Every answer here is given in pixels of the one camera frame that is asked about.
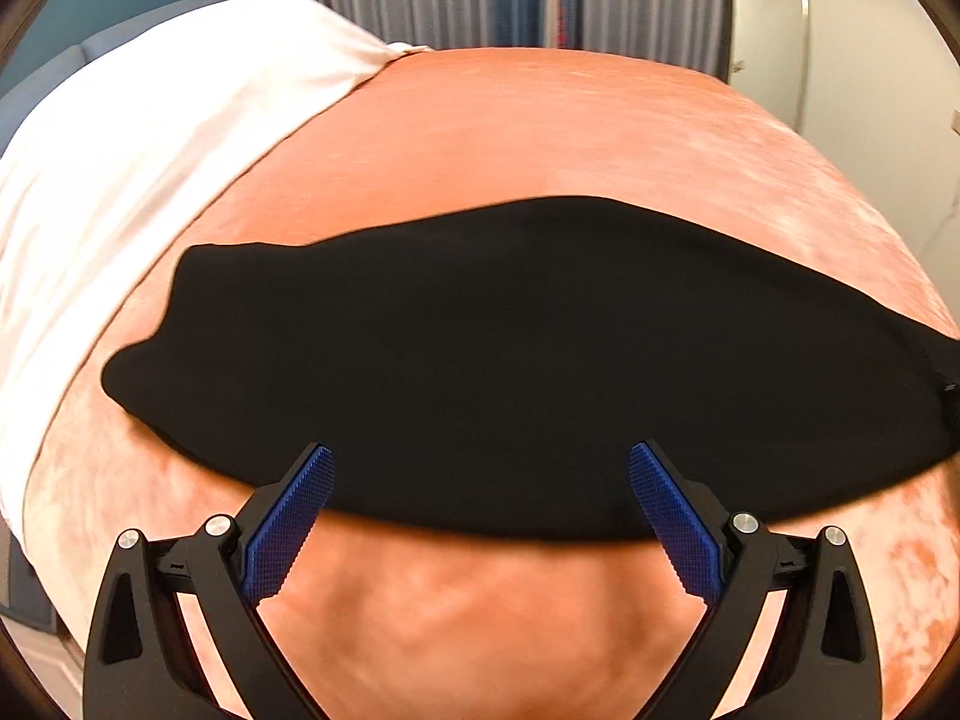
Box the white bed sheet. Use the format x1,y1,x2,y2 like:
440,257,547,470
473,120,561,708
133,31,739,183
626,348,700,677
0,0,436,533

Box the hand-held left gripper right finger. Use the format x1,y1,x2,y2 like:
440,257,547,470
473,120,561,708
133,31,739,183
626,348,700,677
628,441,880,720

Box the black pants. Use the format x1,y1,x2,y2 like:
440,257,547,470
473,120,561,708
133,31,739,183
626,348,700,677
101,195,960,541

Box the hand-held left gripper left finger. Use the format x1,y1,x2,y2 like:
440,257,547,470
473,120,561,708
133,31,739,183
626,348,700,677
84,442,336,720

